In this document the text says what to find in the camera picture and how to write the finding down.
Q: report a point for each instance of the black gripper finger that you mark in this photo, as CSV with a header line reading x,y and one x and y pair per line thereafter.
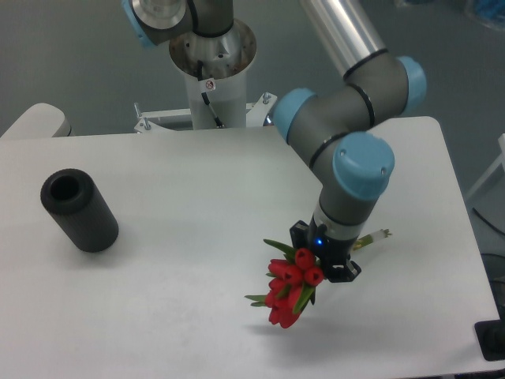
x,y
341,273

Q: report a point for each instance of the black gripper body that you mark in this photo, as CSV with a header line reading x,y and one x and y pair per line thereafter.
x,y
334,253

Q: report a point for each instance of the red tulip bouquet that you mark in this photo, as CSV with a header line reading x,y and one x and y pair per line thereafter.
x,y
293,283

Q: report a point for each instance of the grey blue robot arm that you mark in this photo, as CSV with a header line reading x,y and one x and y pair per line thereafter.
x,y
331,134

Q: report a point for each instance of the black ribbed cylindrical vase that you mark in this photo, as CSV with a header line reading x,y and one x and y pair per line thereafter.
x,y
73,200

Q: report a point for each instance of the black device at table edge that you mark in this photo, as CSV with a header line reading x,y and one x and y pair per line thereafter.
x,y
490,335

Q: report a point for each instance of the blue items in clear bin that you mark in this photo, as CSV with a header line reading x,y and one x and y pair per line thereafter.
x,y
489,13

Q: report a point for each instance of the white rounded side table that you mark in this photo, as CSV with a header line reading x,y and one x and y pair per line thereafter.
x,y
41,120

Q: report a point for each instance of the white metal base frame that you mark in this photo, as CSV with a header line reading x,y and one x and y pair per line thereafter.
x,y
257,114

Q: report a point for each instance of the white frame at right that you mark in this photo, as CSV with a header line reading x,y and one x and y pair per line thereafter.
x,y
491,175

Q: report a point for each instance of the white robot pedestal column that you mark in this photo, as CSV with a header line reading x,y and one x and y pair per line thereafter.
x,y
215,75

